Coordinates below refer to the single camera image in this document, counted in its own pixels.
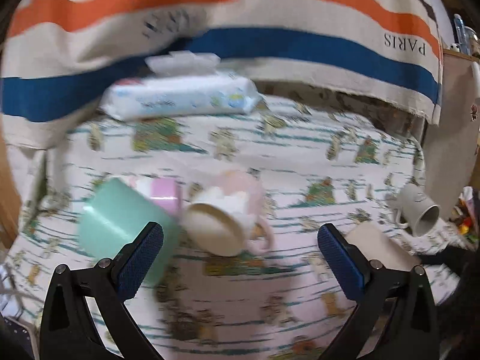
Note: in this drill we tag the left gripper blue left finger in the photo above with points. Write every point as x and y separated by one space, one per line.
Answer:
68 330

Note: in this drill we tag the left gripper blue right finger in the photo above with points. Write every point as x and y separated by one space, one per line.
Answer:
394 315

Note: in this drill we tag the beige square cup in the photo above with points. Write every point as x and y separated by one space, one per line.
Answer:
374 244

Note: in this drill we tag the mint green cup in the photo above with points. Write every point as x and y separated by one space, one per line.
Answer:
115 215

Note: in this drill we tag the pink and white cup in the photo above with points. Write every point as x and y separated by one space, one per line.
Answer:
163 192

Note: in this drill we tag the wooden door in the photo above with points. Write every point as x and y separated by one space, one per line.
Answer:
10 201

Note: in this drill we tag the cat print bed sheet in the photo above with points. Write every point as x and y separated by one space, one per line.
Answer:
316 167

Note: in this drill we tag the pink and cream mug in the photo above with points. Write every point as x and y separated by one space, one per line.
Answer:
227 218

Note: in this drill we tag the baby wipes pack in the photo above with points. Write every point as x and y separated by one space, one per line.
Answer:
181 84

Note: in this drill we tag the white rolled tube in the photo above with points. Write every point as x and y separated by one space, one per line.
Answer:
476 81

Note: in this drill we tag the striped Paris canvas cloth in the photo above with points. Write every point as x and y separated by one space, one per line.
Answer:
59 56

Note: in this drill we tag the grey mug with handle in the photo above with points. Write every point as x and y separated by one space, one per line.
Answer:
412 209

